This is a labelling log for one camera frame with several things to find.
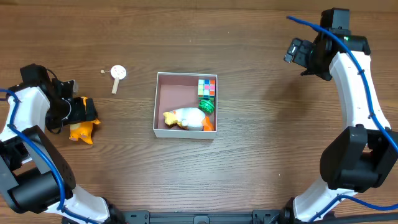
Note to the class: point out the white wooden rattle drum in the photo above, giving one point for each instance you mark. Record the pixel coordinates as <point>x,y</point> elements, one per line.
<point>118,72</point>

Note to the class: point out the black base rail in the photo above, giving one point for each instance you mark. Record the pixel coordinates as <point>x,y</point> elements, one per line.
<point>256,216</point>

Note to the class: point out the green round plastic toy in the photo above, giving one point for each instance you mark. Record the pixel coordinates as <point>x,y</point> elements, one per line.
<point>206,106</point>

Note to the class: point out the white box pink interior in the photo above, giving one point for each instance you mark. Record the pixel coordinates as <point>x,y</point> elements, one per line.
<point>180,90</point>

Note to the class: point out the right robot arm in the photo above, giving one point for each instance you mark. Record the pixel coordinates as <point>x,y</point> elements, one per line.
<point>364,153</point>

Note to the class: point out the orange dinosaur toy figure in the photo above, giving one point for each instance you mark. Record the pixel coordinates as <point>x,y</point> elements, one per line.
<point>83,130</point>

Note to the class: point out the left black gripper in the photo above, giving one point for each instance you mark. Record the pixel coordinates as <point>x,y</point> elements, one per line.
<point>82,109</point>

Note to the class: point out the white duck plush toy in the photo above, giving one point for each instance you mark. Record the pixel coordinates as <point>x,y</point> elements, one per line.
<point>192,119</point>

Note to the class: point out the multicolour puzzle cube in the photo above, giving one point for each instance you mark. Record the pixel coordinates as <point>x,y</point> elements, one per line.
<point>206,89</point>

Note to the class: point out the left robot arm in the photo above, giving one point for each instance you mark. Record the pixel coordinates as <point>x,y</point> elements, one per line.
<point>34,175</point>

